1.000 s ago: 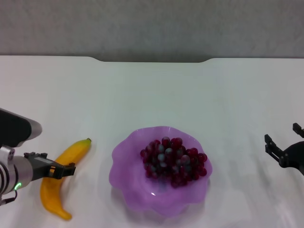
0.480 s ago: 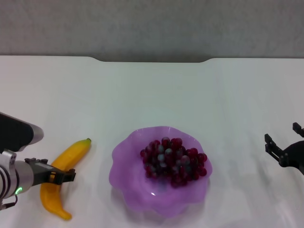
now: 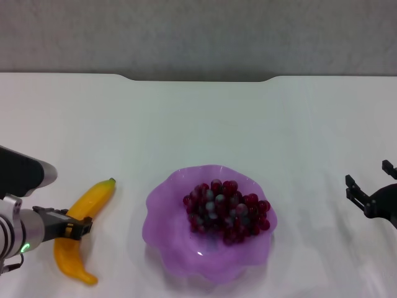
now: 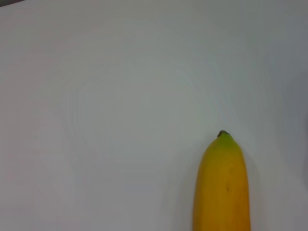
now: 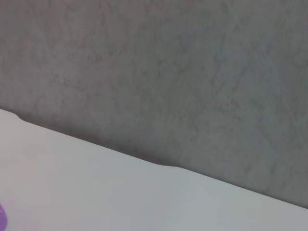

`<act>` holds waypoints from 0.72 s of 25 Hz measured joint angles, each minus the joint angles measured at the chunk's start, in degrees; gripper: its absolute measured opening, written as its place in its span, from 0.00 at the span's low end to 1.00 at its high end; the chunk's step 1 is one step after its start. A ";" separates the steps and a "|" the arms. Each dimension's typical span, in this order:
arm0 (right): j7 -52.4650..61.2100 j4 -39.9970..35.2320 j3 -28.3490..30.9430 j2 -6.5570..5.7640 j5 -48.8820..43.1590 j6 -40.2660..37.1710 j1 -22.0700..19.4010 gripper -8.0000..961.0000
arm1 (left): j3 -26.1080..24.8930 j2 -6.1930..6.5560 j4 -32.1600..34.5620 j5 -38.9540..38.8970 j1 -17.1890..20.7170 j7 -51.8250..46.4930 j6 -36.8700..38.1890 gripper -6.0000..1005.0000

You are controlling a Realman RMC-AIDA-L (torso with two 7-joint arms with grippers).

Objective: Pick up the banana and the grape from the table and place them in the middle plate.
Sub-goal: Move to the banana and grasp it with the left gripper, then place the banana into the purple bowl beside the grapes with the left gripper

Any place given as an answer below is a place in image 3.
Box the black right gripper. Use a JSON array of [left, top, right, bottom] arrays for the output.
[[344, 159, 397, 230]]

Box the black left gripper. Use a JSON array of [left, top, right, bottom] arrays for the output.
[[32, 205, 94, 242]]

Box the yellow banana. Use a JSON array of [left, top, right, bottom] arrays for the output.
[[53, 177, 118, 286]]

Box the dark red grape bunch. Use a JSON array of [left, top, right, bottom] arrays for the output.
[[182, 179, 272, 246]]

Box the purple wavy glass plate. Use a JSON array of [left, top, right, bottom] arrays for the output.
[[141, 164, 278, 285]]

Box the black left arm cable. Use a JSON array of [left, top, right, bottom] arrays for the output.
[[0, 253, 25, 274]]

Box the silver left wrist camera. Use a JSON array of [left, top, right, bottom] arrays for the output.
[[0, 145, 59, 199]]

